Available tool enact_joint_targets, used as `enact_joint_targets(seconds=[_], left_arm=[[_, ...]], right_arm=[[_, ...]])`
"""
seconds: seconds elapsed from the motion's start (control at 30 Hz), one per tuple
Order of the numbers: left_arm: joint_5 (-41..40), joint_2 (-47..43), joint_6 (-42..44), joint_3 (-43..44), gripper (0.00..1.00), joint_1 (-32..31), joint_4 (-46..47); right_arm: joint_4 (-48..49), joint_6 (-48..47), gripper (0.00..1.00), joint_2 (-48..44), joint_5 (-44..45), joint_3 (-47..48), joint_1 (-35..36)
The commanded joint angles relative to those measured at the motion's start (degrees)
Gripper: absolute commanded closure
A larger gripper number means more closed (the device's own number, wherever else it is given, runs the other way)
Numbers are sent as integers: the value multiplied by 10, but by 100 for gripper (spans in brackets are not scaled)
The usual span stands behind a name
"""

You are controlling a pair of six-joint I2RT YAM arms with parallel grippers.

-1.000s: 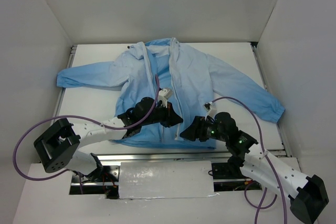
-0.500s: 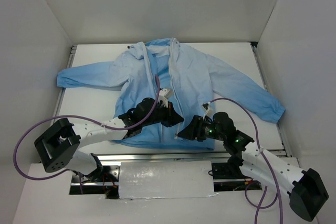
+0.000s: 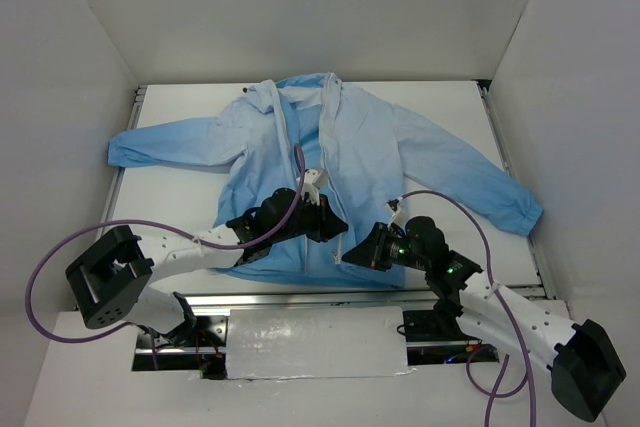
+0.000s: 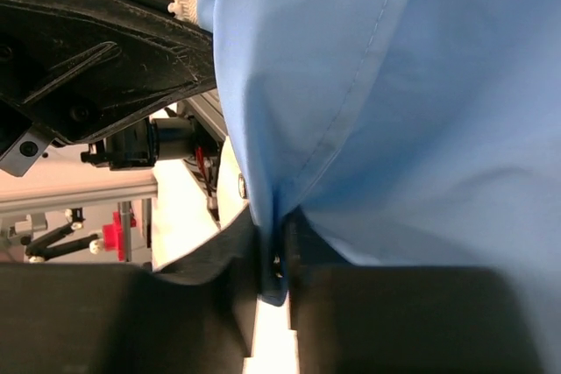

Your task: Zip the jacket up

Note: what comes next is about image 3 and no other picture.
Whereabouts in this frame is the light blue zip jacket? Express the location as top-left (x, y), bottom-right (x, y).
top-left (108, 73), bottom-right (543, 288)

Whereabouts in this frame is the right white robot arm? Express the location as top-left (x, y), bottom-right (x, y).
top-left (342, 216), bottom-right (626, 422)

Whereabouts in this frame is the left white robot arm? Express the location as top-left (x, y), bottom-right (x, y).
top-left (65, 188), bottom-right (348, 346)

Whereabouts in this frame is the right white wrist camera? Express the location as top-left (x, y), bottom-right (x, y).
top-left (385, 196), bottom-right (408, 228)

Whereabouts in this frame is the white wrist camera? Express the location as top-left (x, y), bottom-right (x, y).
top-left (385, 196), bottom-right (408, 228)
top-left (301, 167), bottom-right (328, 205)

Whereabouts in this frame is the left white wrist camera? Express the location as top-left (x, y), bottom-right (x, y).
top-left (301, 167), bottom-right (328, 205)

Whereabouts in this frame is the aluminium rail frame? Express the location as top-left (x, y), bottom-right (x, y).
top-left (74, 77), bottom-right (557, 373)

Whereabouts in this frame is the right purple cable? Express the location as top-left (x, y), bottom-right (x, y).
top-left (398, 189), bottom-right (539, 427)

